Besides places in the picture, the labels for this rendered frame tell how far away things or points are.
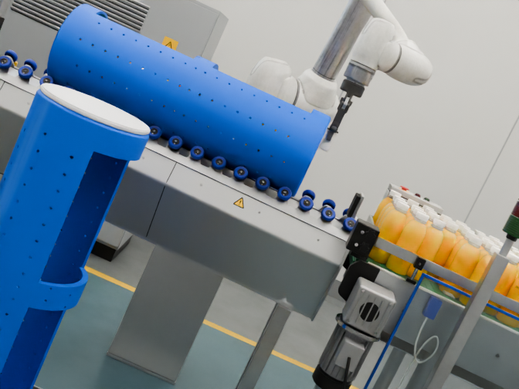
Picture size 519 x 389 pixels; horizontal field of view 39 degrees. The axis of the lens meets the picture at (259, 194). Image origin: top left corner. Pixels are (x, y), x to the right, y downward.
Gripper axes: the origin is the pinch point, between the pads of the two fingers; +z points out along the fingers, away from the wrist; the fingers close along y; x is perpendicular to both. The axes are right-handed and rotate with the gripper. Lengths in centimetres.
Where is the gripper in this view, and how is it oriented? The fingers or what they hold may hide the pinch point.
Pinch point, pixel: (327, 140)
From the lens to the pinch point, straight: 240.2
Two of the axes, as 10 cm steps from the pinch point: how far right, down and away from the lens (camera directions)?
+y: 1.0, -1.3, 9.9
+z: -4.1, 9.0, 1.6
